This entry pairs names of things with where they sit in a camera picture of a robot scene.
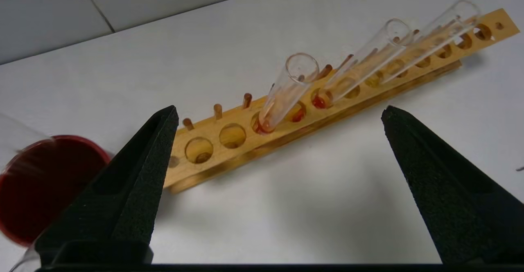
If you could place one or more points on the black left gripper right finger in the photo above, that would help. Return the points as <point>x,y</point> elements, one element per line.
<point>458,206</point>

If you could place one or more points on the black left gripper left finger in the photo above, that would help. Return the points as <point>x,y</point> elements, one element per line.
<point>123,190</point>

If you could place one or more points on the red pigment glass test tube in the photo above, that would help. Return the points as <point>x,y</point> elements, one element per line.
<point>286,96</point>

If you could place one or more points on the empty clear glass test tube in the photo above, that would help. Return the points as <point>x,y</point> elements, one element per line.
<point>16,141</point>

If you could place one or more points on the wooden test tube rack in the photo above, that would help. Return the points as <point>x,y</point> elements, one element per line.
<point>249,145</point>

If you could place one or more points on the yellow pigment glass test tube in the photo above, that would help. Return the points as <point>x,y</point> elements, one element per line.
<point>434,39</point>

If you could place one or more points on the orange-red pigment glass test tube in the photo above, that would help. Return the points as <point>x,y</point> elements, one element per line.
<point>368,59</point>

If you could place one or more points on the dark red plastic cup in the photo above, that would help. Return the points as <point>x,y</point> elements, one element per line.
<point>41,190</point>

